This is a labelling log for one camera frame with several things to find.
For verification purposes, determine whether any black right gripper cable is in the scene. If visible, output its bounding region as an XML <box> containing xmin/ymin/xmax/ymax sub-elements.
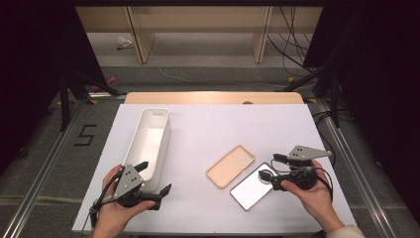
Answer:
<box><xmin>270</xmin><ymin>159</ymin><xmax>335</xmax><ymax>201</ymax></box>

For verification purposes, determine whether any small pink object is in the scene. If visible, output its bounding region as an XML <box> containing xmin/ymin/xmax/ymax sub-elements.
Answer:
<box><xmin>104</xmin><ymin>75</ymin><xmax>120</xmax><ymax>88</ymax></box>

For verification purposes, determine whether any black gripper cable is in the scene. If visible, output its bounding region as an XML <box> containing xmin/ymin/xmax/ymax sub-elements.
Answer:
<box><xmin>270</xmin><ymin>159</ymin><xmax>335</xmax><ymax>201</ymax></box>
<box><xmin>80</xmin><ymin>168</ymin><xmax>126</xmax><ymax>232</ymax></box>

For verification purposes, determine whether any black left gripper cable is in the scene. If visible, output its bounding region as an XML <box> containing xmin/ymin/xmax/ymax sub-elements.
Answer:
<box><xmin>80</xmin><ymin>168</ymin><xmax>126</xmax><ymax>232</ymax></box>

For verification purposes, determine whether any bundle of black cables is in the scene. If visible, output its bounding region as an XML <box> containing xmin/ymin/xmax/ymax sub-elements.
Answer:
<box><xmin>266</xmin><ymin>5</ymin><xmax>316</xmax><ymax>77</ymax></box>

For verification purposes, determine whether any silver smartphone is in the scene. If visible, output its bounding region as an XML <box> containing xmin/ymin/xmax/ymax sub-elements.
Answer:
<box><xmin>229</xmin><ymin>162</ymin><xmax>280</xmax><ymax>211</ymax></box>

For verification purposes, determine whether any person's right hand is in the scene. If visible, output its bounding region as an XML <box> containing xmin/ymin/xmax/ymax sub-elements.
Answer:
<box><xmin>280</xmin><ymin>159</ymin><xmax>345</xmax><ymax>233</ymax></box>

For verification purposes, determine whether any person's left hand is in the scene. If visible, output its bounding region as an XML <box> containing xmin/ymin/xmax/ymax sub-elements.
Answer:
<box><xmin>92</xmin><ymin>164</ymin><xmax>157</xmax><ymax>230</ymax></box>

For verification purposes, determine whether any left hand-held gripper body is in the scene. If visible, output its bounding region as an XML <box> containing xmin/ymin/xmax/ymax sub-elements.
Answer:
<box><xmin>113</xmin><ymin>164</ymin><xmax>162</xmax><ymax>211</ymax></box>

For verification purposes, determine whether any dark curtain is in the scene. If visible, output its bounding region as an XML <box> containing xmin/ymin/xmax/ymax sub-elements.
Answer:
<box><xmin>302</xmin><ymin>0</ymin><xmax>420</xmax><ymax>226</ymax></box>
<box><xmin>0</xmin><ymin>0</ymin><xmax>107</xmax><ymax>177</ymax></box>

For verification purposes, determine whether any light wooden table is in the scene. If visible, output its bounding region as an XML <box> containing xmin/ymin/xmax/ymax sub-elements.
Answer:
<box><xmin>124</xmin><ymin>91</ymin><xmax>305</xmax><ymax>105</ymax></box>

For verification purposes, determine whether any beige phone case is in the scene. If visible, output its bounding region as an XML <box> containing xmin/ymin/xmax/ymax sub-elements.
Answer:
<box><xmin>206</xmin><ymin>144</ymin><xmax>256</xmax><ymax>189</ymax></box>

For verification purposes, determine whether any crumpled white object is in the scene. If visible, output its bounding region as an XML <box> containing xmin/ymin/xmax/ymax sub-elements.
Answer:
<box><xmin>116</xmin><ymin>36</ymin><xmax>134</xmax><ymax>51</ymax></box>

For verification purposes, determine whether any light wooden shelf unit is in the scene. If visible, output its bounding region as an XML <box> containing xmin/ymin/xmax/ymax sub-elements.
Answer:
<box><xmin>75</xmin><ymin>5</ymin><xmax>323</xmax><ymax>64</ymax></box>

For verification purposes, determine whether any black metal stand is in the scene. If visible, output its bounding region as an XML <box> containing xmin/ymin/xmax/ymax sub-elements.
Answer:
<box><xmin>58</xmin><ymin>65</ymin><xmax>127</xmax><ymax>133</ymax></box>
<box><xmin>283</xmin><ymin>59</ymin><xmax>342</xmax><ymax>129</ymax></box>

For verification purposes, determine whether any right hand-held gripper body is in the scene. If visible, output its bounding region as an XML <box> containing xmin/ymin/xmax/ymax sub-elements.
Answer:
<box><xmin>270</xmin><ymin>145</ymin><xmax>333</xmax><ymax>192</ymax></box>

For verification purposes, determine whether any white plastic storage bin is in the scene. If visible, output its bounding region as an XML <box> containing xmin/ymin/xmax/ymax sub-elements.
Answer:
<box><xmin>122</xmin><ymin>107</ymin><xmax>171</xmax><ymax>193</ymax></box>

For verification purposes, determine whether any aluminium floor rail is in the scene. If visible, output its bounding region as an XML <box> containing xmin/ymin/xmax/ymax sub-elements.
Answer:
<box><xmin>0</xmin><ymin>98</ymin><xmax>85</xmax><ymax>238</ymax></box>
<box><xmin>313</xmin><ymin>98</ymin><xmax>395</xmax><ymax>238</ymax></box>

